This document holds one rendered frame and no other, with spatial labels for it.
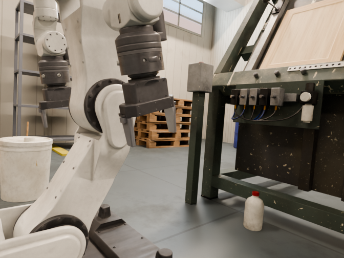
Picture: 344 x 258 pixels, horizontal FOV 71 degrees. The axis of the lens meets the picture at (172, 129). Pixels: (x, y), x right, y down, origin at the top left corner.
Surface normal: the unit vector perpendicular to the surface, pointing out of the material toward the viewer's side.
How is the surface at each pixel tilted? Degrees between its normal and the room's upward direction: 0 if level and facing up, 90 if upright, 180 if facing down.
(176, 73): 90
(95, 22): 115
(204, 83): 90
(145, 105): 92
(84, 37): 90
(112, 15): 106
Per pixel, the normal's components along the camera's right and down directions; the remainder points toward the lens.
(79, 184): 0.65, 0.10
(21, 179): 0.36, 0.13
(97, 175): 0.56, 0.51
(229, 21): -0.76, 0.00
